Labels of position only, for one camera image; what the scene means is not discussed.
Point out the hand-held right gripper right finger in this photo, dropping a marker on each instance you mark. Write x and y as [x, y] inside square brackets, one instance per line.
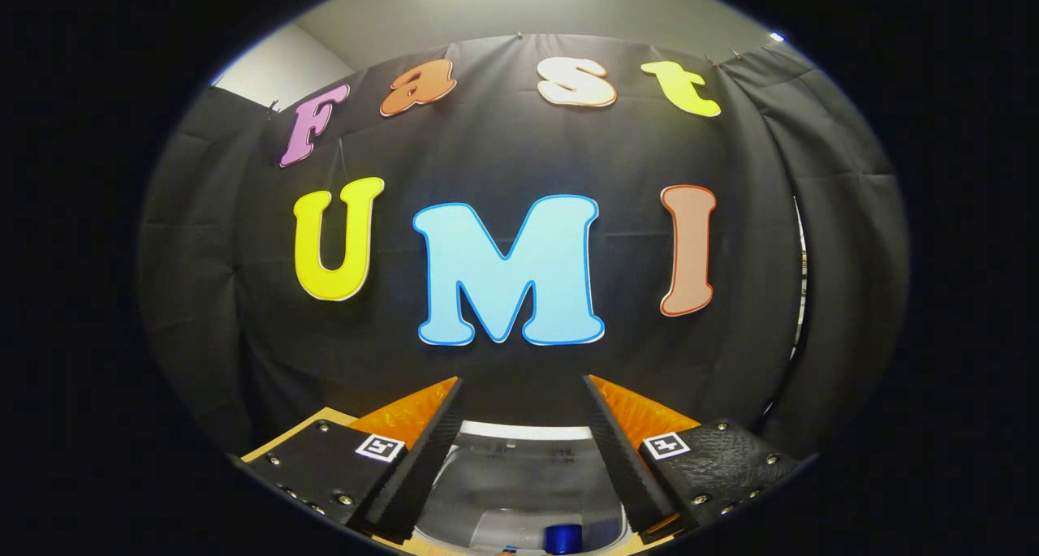
[617, 467]

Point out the white desktop garbage bin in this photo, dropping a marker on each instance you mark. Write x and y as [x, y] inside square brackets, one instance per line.
[519, 475]

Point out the wooden desktop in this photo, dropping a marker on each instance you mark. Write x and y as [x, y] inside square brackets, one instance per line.
[329, 414]

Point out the silver pop can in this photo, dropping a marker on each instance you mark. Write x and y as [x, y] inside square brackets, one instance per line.
[562, 540]

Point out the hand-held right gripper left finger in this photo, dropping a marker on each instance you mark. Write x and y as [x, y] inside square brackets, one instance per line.
[426, 467]

